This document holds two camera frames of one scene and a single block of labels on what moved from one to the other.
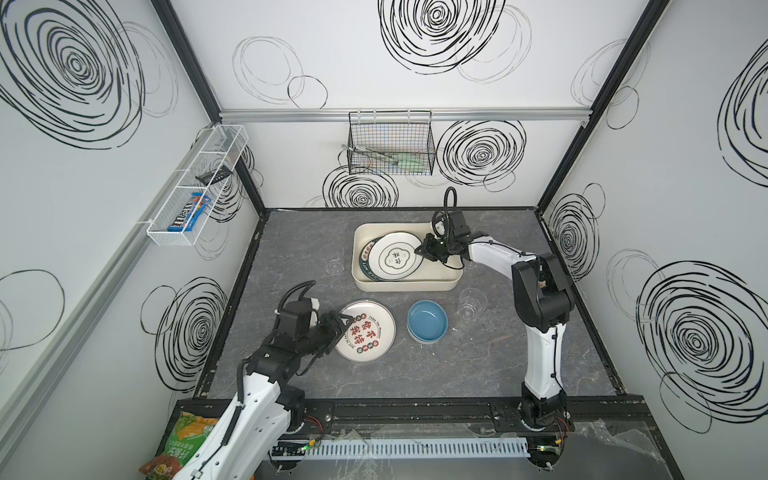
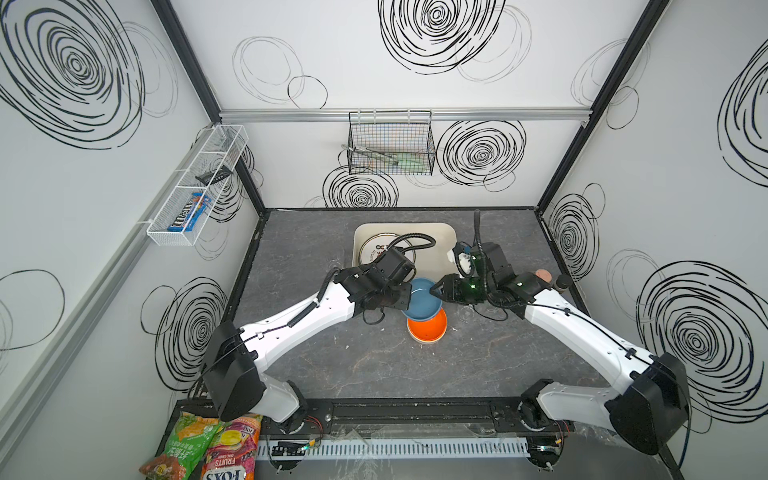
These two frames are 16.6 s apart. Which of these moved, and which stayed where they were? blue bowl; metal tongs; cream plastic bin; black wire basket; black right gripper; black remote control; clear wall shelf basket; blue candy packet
Moved: blue bowl; black right gripper
Stayed: blue candy packet; cream plastic bin; metal tongs; black remote control; black wire basket; clear wall shelf basket
